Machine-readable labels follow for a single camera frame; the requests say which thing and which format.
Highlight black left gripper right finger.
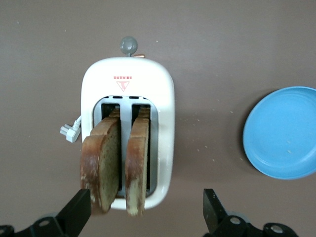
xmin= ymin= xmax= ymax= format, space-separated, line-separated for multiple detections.
xmin=203 ymin=189 xmax=250 ymax=237

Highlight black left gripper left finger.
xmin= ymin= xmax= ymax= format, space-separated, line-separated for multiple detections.
xmin=29 ymin=189 xmax=92 ymax=237

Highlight brown toasted bread slice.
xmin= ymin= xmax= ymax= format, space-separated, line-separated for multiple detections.
xmin=124 ymin=106 xmax=151 ymax=217
xmin=80 ymin=108 xmax=122 ymax=215

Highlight blue plate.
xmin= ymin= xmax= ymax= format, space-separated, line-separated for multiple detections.
xmin=242 ymin=86 xmax=316 ymax=180

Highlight white toaster power plug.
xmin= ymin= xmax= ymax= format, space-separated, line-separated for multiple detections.
xmin=60 ymin=115 xmax=82 ymax=143

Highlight white two-slot toaster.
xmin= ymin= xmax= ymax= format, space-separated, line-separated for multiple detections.
xmin=80 ymin=36 xmax=176 ymax=211

